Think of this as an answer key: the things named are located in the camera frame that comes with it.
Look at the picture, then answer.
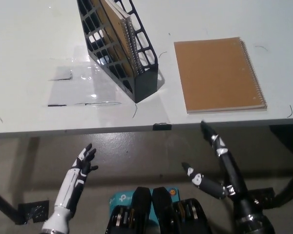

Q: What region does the clear plastic sheet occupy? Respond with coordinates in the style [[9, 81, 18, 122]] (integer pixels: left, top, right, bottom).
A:
[[40, 43, 137, 108]]

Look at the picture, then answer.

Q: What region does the black diagonal table leg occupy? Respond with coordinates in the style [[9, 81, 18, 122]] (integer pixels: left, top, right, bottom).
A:
[[0, 186, 18, 224], [273, 170, 293, 208]]

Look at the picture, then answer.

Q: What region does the black tape on table edge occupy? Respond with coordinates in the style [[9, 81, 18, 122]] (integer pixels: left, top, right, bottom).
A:
[[153, 123, 173, 131]]

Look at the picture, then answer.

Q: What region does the brown spiral notebook plain cover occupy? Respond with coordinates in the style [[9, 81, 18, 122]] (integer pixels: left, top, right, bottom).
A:
[[173, 36, 269, 115]]

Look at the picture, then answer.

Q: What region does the right robot hand black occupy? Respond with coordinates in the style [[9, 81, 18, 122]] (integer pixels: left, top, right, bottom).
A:
[[182, 120, 264, 220]]

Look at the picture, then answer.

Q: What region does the brown spiral notebook plastic-taped cover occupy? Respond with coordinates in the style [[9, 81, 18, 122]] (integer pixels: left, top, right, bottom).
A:
[[89, 0, 140, 77]]

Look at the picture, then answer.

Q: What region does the teal tp-link box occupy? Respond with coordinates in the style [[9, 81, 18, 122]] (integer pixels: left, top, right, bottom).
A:
[[109, 187, 180, 215]]

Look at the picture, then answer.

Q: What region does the black lattice book holder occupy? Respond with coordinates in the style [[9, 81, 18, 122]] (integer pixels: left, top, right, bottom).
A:
[[77, 0, 159, 103]]

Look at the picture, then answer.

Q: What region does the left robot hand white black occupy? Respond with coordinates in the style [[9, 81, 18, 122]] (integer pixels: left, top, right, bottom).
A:
[[54, 143, 99, 213]]

